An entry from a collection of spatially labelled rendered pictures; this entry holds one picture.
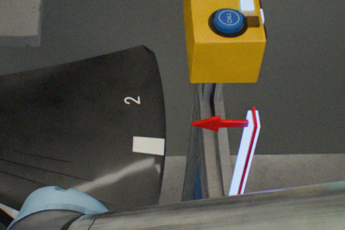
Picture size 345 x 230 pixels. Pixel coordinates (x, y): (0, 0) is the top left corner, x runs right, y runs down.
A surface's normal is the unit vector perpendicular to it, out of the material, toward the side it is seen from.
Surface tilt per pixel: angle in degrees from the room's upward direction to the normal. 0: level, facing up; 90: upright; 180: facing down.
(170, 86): 90
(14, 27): 0
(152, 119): 18
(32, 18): 0
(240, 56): 90
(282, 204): 41
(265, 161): 0
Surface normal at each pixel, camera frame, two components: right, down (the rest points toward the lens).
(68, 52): 0.05, 0.80
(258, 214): -0.52, -0.72
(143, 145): 0.18, -0.32
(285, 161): 0.05, -0.60
